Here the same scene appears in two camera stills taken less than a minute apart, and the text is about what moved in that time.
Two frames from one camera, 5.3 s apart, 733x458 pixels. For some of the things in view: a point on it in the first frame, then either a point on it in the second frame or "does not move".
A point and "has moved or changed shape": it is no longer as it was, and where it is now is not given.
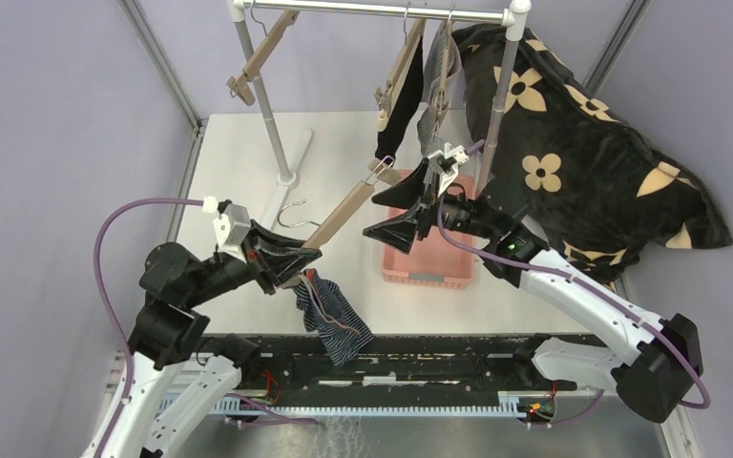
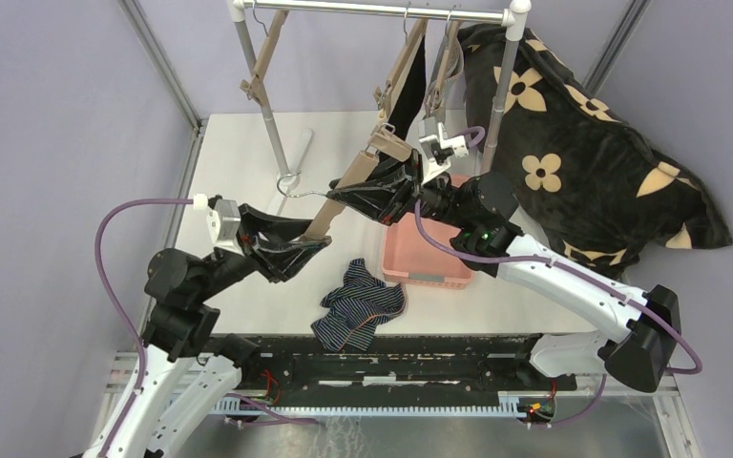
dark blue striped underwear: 340,328 has moved or changed shape
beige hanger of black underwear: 384,93 does not move
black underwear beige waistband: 404,104 does not move
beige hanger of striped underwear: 377,172 has moved or changed shape
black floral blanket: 601,193 does not move
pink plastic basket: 431,261 does not move
